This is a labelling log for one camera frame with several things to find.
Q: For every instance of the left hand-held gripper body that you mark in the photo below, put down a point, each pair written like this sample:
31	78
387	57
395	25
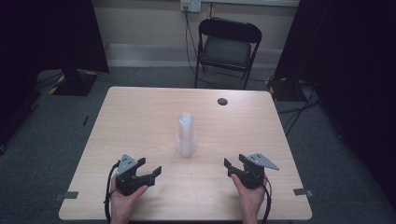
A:
130	182

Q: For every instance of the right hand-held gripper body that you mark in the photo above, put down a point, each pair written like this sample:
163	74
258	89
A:
252	177

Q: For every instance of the person's left hand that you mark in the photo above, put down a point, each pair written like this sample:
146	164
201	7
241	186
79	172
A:
123	203

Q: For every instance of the person's right hand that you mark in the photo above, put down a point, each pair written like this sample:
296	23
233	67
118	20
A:
251	200

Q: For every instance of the grey tape strip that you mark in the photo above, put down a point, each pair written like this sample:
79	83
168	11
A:
67	195
302	192

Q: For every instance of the small black floor strip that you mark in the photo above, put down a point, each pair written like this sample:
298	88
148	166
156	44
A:
85	120

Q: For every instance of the black stand base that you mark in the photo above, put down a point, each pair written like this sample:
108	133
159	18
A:
74	82
285	90

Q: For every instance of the black folding chair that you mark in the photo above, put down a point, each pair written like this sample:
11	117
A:
225	51

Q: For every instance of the dark curtain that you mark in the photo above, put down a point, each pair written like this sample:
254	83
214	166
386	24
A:
351	77
46	37

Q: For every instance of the white wall socket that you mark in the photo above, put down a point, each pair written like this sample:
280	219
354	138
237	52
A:
190	5

